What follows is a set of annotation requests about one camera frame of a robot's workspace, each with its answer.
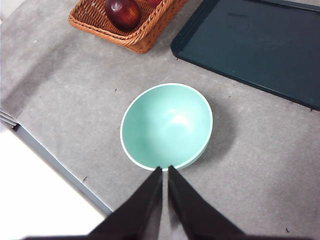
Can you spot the red apple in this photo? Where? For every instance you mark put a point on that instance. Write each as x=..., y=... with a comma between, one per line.
x=155, y=1

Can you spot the teal ribbed bowl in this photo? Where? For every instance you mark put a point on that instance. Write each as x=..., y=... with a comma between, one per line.
x=165, y=125

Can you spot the dark green flat tray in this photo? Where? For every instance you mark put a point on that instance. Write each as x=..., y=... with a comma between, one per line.
x=250, y=45

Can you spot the brown wicker basket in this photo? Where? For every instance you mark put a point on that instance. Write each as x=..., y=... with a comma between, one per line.
x=140, y=37

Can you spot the dark red plum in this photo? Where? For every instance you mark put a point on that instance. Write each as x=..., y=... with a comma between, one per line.
x=122, y=15

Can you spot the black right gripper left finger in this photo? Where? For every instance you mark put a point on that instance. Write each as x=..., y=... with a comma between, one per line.
x=140, y=220

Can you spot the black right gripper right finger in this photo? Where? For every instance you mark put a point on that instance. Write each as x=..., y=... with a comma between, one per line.
x=200, y=220

